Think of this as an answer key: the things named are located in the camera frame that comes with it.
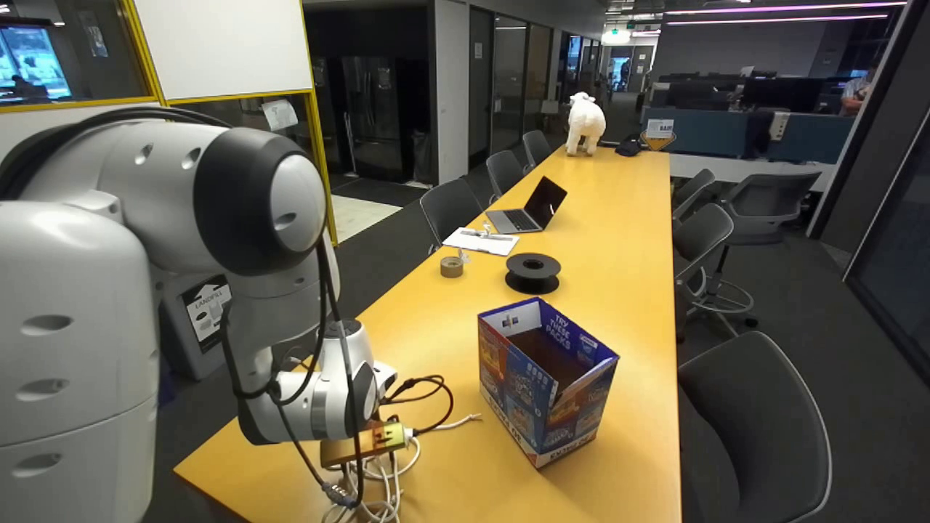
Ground white rope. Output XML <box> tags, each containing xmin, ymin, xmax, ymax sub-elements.
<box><xmin>323</xmin><ymin>413</ymin><xmax>484</xmax><ymax>523</ymax></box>

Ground blue snack cardboard box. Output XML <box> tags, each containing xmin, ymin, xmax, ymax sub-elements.
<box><xmin>473</xmin><ymin>297</ymin><xmax>622</xmax><ymax>472</ymax></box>

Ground gray box with label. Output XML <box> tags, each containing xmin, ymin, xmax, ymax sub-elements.
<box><xmin>157</xmin><ymin>274</ymin><xmax>241</xmax><ymax>384</ymax></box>

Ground white paper sheets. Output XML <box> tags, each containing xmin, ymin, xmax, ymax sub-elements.
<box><xmin>441</xmin><ymin>228</ymin><xmax>523</xmax><ymax>259</ymax></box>

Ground open silver laptop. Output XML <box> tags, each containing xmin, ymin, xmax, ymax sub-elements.
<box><xmin>483</xmin><ymin>175</ymin><xmax>568</xmax><ymax>239</ymax></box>

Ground white dog toy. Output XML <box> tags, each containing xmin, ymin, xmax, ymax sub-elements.
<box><xmin>564</xmin><ymin>91</ymin><xmax>611</xmax><ymax>156</ymax></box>

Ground blue office partition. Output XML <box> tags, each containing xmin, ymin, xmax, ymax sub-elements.
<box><xmin>645</xmin><ymin>103</ymin><xmax>856</xmax><ymax>165</ymax></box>

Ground large gray office chair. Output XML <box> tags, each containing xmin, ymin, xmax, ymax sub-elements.
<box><xmin>677</xmin><ymin>329</ymin><xmax>836</xmax><ymax>523</ymax></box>

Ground red and black wires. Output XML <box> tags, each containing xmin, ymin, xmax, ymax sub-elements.
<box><xmin>382</xmin><ymin>371</ymin><xmax>455</xmax><ymax>440</ymax></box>

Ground wooden camera mount plate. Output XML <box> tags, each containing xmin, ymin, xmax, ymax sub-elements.
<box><xmin>319</xmin><ymin>416</ymin><xmax>407</xmax><ymax>472</ymax></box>

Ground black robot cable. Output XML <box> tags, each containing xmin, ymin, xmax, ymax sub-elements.
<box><xmin>215</xmin><ymin>230</ymin><xmax>374</xmax><ymax>512</ymax></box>

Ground white whiteboard yellow frame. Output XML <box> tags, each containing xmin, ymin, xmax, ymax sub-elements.
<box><xmin>119</xmin><ymin>0</ymin><xmax>319</xmax><ymax>104</ymax></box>

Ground wall monitor screen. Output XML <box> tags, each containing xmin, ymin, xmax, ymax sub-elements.
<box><xmin>0</xmin><ymin>17</ymin><xmax>76</xmax><ymax>104</ymax></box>

